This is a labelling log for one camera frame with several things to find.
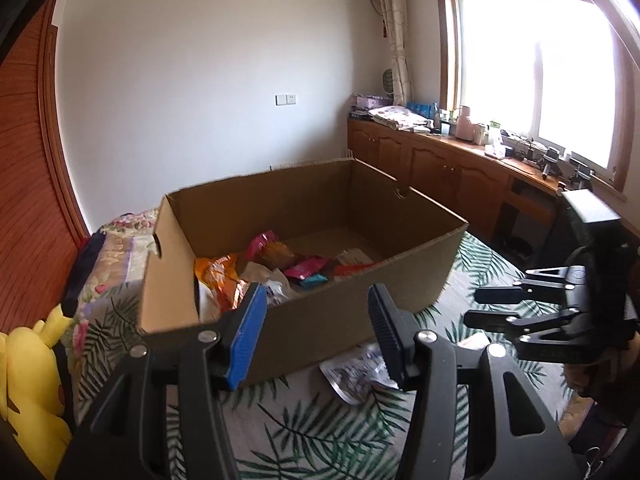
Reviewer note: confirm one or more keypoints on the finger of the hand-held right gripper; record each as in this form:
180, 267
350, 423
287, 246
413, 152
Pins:
500, 294
492, 321

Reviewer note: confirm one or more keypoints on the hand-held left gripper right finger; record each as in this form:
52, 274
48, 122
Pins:
387, 335

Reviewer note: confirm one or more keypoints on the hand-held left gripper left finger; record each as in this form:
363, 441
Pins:
247, 335

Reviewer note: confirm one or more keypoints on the cardboard box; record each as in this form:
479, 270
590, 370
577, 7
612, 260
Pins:
320, 320

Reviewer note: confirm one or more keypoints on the white packet red label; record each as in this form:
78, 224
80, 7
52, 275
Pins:
352, 260

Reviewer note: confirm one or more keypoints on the sesame candy packet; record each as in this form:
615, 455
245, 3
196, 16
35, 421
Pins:
282, 255

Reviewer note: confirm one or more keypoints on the person's right hand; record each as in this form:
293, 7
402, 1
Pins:
620, 380

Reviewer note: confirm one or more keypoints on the small white pink packet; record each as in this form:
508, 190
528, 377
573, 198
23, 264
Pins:
475, 341

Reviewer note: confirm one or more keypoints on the white blue print packet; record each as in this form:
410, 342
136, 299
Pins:
357, 372

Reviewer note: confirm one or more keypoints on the crumpled white plastic packet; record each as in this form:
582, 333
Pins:
272, 287

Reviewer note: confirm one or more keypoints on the orange snack packet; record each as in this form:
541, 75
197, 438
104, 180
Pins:
217, 277

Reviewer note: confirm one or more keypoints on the teal snack packet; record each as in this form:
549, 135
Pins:
312, 281

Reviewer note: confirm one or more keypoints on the magenta snack packet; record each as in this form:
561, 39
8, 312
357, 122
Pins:
305, 267

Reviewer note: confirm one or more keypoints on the pink snack packet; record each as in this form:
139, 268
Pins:
260, 245

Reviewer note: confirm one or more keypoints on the small black tripod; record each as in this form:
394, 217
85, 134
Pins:
581, 175
551, 162

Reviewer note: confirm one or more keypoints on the leaf print blanket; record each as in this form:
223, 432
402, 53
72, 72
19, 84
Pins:
320, 435

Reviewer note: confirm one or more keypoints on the wooden cabinet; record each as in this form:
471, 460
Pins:
430, 175

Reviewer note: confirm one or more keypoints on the floral quilt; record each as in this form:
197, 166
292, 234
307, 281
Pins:
120, 250

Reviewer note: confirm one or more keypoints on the green white box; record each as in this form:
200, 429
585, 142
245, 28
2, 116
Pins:
494, 140

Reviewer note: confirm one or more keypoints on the pink kettle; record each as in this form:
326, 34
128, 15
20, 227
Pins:
464, 125

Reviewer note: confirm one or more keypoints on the dark blue blanket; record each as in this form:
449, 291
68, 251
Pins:
85, 265

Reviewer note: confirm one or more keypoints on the folded floral cloth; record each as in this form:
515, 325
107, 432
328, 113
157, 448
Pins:
402, 119

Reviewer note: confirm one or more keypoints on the blue packs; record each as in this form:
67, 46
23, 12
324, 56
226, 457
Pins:
421, 108

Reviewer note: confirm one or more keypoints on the yellow plush toy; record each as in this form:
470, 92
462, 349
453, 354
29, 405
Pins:
27, 390

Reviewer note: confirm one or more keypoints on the window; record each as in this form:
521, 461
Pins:
540, 60

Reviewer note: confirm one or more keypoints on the purple box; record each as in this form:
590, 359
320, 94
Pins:
368, 102

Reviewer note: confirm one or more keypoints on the small grey fan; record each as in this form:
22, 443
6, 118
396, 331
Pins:
388, 82

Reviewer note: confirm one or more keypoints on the wooden wardrobe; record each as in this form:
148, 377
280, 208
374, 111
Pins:
30, 185

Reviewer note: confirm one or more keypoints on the cream patterned curtain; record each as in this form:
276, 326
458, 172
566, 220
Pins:
397, 35

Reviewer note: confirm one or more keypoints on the white wall switch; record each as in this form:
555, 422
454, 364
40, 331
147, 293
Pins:
285, 100

